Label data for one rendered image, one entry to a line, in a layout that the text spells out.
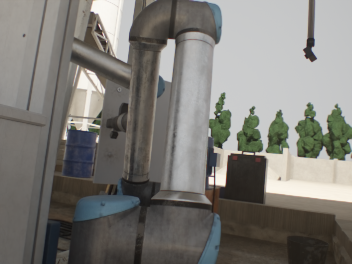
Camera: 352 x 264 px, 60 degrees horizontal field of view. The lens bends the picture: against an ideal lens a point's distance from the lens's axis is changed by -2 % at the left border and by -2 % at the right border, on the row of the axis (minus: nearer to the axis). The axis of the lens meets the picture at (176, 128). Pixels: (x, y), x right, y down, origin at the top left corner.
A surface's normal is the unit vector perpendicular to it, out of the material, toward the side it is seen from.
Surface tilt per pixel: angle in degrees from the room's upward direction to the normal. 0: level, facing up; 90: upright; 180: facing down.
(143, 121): 110
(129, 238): 79
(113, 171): 90
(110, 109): 90
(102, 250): 91
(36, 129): 90
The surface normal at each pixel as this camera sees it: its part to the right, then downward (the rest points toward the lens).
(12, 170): 0.93, 0.05
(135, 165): 0.04, 0.26
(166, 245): 0.04, -0.11
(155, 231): 0.08, -0.52
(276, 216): -0.38, -0.15
